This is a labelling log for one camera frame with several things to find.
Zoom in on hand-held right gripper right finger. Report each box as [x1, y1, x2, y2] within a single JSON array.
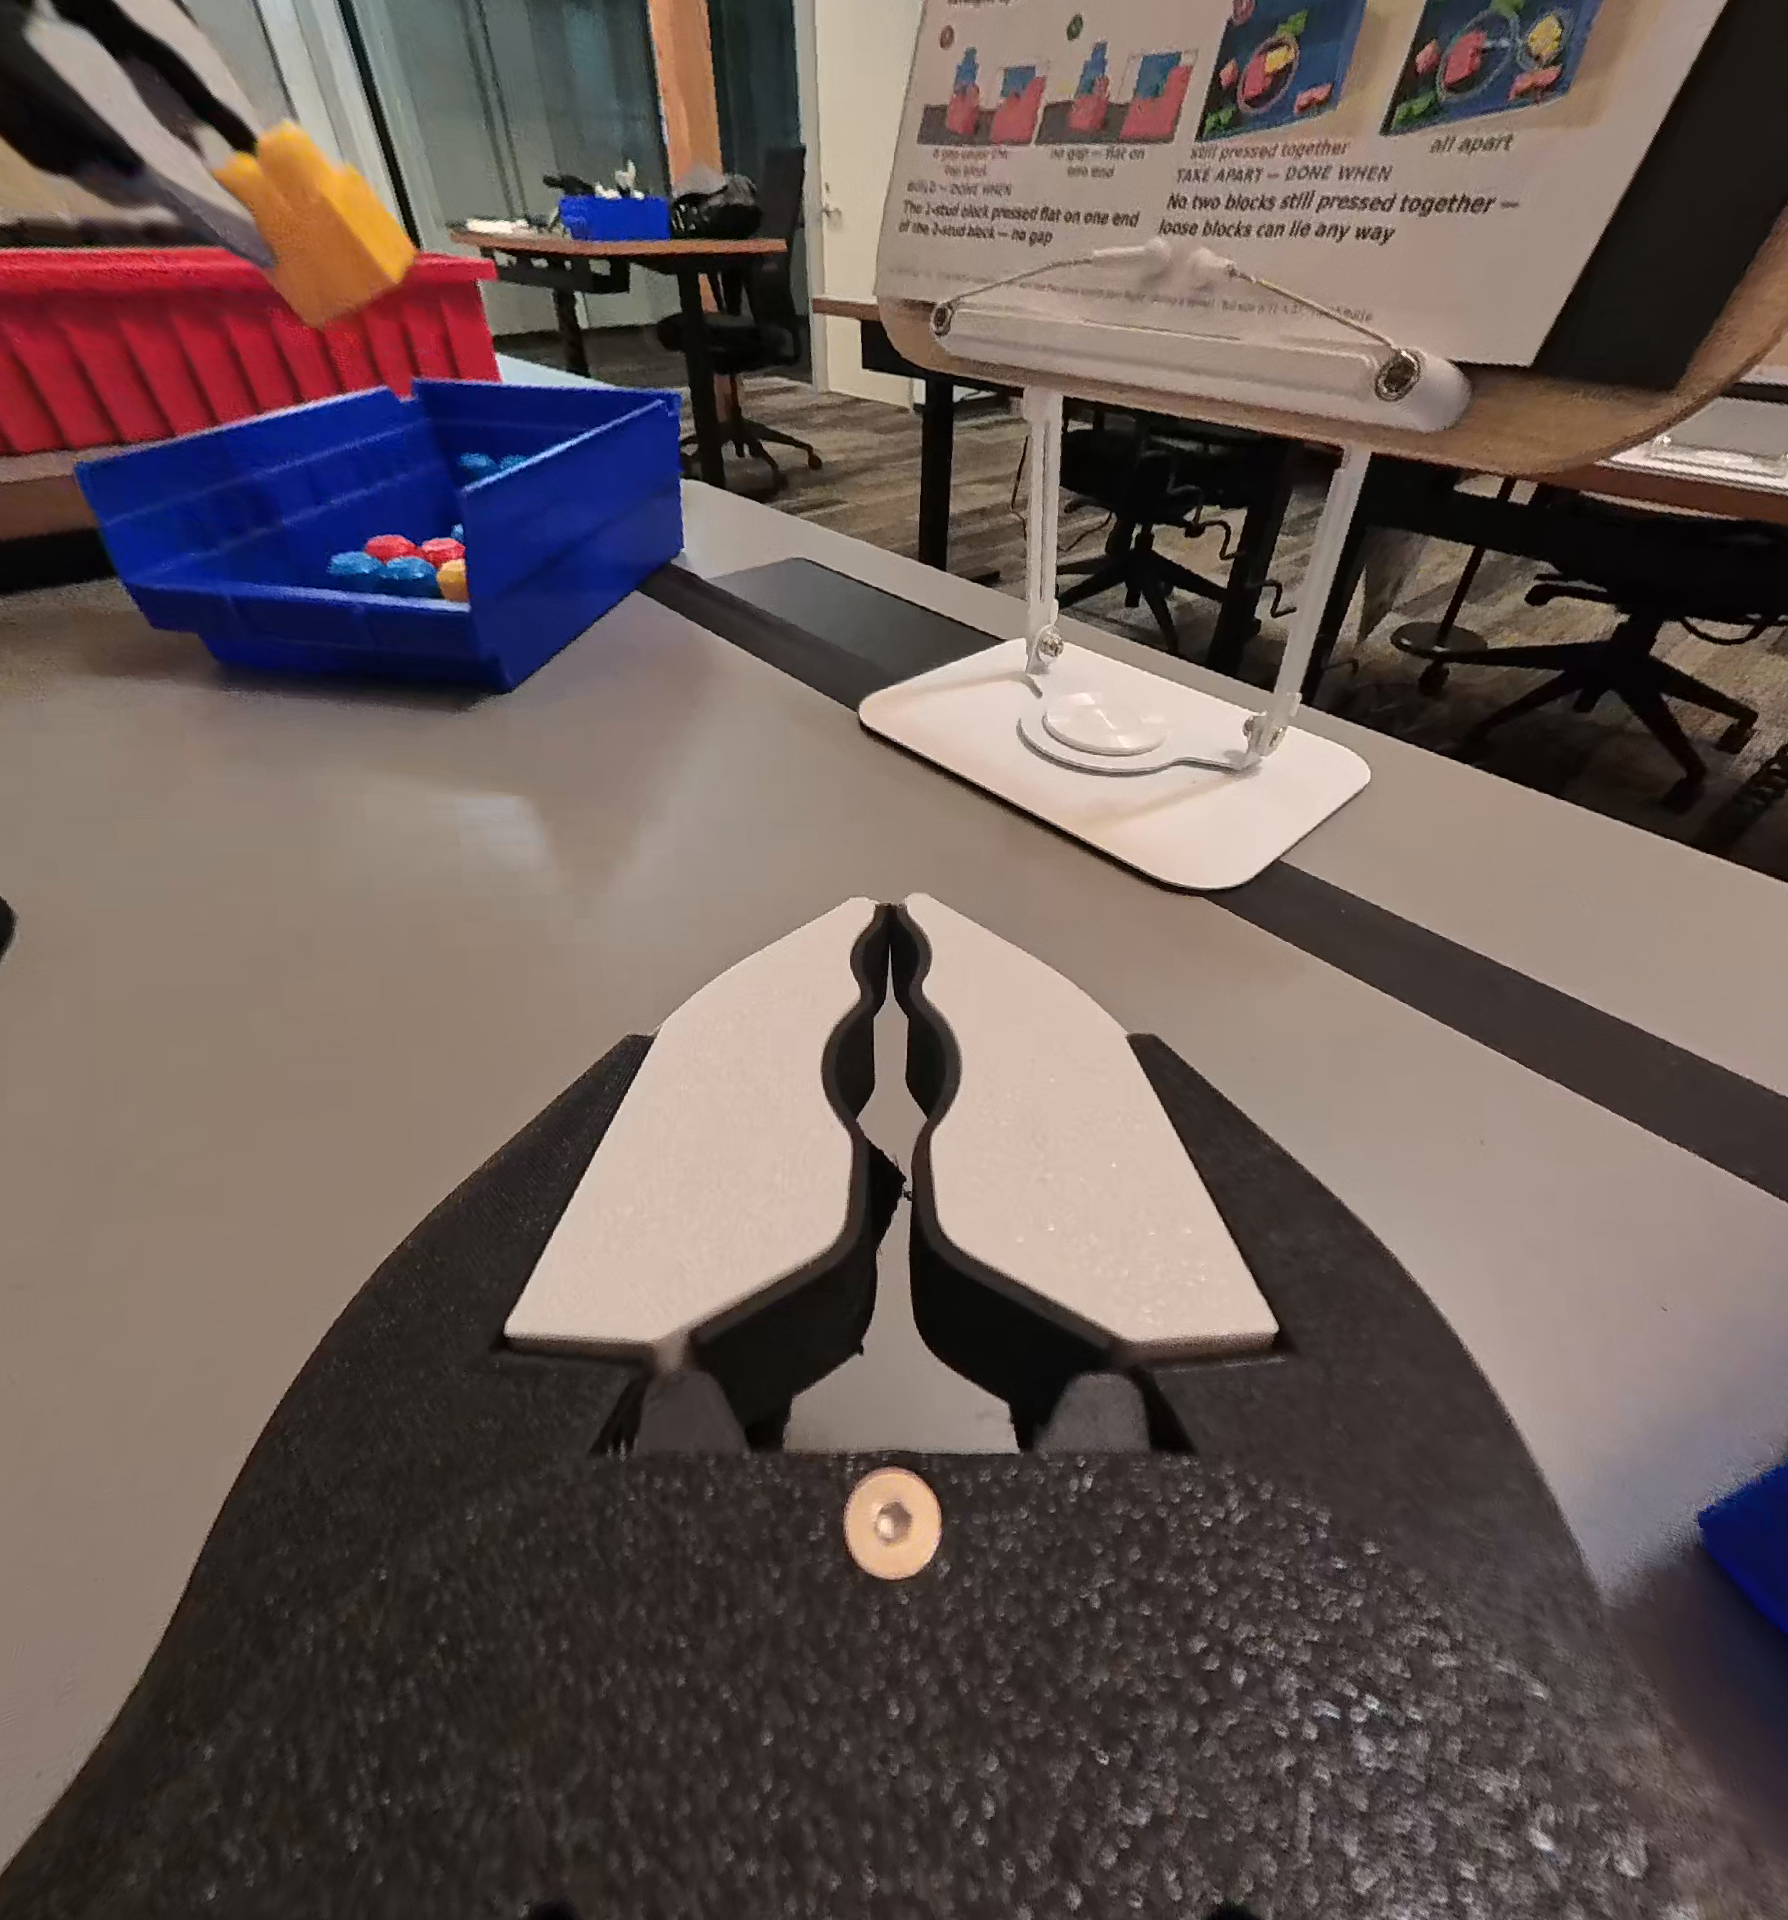
[[894, 895, 1281, 1452]]

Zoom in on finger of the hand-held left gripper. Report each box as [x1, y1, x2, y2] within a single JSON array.
[[65, 0, 263, 154], [26, 38, 280, 276]]

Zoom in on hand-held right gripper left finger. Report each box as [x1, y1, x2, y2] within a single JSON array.
[[505, 896, 902, 1449]]

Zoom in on yellow single-stud block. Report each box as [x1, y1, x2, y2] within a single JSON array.
[[217, 146, 420, 327]]

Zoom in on pile of colourful toy blocks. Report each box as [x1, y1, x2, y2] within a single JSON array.
[[328, 450, 503, 605]]

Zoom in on red plastic bin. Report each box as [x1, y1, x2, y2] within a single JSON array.
[[0, 248, 503, 459]]

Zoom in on wooden edged desk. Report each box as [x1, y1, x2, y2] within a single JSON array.
[[811, 292, 1788, 706], [0, 447, 137, 560]]

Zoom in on white document stand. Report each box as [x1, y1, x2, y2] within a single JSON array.
[[858, 248, 1476, 895], [1611, 374, 1788, 492]]

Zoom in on wooden top desk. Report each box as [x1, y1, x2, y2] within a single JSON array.
[[452, 224, 788, 484]]

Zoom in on black office chair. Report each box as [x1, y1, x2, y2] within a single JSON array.
[[653, 146, 824, 482], [1392, 486, 1764, 808], [1056, 394, 1293, 658]]

